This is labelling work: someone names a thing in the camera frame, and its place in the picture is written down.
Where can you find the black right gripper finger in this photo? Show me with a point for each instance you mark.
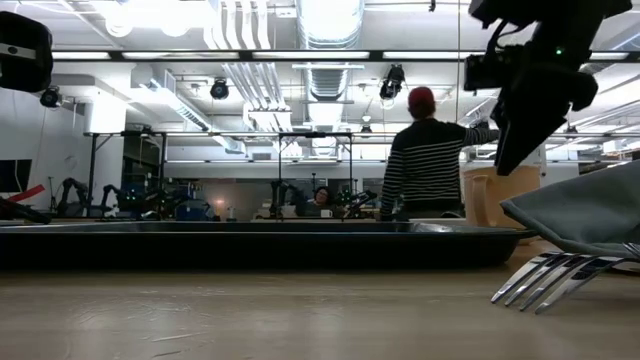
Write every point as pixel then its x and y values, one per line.
pixel 517 147

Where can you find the orange mug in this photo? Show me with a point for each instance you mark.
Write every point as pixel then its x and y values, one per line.
pixel 500 200

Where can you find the grey cloth napkin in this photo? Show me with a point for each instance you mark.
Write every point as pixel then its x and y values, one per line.
pixel 590 215

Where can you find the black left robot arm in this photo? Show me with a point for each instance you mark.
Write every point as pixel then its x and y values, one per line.
pixel 20 70

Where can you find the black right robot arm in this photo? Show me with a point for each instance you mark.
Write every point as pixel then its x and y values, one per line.
pixel 550 15

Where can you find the black rectangular serving tray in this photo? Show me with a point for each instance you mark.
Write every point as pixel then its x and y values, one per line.
pixel 250 250

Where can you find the standing person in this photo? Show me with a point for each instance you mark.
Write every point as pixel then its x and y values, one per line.
pixel 425 160

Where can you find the black ceiling spot lamp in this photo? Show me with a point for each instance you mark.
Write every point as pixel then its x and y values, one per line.
pixel 391 85
pixel 50 97
pixel 219 90

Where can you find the seated person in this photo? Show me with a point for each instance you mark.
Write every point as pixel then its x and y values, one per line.
pixel 322 197

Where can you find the small white mug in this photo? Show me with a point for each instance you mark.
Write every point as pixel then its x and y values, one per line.
pixel 326 213

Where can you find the black overhead light bar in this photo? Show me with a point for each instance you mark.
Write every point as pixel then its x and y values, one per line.
pixel 310 55

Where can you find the blue box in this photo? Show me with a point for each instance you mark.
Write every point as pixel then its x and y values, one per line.
pixel 192 211

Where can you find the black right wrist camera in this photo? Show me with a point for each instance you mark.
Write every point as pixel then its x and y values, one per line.
pixel 482 72

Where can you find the silver ventilation duct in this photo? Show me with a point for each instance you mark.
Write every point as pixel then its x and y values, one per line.
pixel 330 25

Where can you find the black rig frame stand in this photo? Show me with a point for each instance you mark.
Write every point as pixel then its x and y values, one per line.
pixel 92 170
pixel 279 175

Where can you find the black wall monitor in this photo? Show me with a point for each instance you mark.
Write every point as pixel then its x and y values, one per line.
pixel 15 175

